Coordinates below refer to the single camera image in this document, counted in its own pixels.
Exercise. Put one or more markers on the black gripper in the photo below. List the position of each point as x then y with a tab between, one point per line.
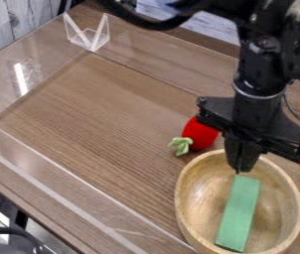
256	129

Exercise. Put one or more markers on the green rectangular block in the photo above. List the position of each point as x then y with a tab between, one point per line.
240	206

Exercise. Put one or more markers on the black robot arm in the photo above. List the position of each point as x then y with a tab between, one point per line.
268	30

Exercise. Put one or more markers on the brown wooden bowl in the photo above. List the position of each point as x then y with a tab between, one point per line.
200	197

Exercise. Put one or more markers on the red plush strawberry toy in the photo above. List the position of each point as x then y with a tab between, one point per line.
197	138

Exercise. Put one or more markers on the clear acrylic corner bracket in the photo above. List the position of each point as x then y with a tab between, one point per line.
89	39

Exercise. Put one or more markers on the clear acrylic tray wall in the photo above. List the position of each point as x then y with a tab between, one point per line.
86	122

